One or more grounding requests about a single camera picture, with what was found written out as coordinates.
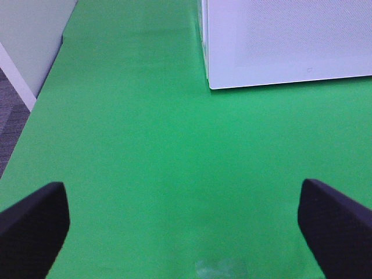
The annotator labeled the white partition panel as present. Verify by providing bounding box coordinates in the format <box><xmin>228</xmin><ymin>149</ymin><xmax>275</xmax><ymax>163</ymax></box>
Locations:
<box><xmin>1</xmin><ymin>0</ymin><xmax>77</xmax><ymax>110</ymax></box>

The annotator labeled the white microwave oven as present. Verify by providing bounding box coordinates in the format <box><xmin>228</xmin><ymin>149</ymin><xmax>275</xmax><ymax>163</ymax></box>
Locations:
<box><xmin>198</xmin><ymin>0</ymin><xmax>209</xmax><ymax>81</ymax></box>

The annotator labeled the white microwave door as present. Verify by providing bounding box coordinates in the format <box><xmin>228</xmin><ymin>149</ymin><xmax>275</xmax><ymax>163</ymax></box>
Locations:
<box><xmin>208</xmin><ymin>1</ymin><xmax>371</xmax><ymax>90</ymax></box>

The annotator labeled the green table mat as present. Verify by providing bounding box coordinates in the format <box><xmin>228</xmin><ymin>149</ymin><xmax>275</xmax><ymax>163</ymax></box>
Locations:
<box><xmin>1</xmin><ymin>1</ymin><xmax>371</xmax><ymax>278</ymax></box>

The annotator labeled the clear tape patch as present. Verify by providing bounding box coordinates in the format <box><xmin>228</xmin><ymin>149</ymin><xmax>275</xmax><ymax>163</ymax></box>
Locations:
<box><xmin>195</xmin><ymin>258</ymin><xmax>249</xmax><ymax>278</ymax></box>

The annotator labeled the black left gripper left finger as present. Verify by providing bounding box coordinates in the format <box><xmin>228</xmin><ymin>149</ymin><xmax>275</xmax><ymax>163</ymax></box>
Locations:
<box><xmin>1</xmin><ymin>182</ymin><xmax>70</xmax><ymax>278</ymax></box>

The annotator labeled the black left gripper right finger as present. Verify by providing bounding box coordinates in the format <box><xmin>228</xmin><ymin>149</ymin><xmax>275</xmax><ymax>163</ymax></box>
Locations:
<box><xmin>297</xmin><ymin>179</ymin><xmax>371</xmax><ymax>278</ymax></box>

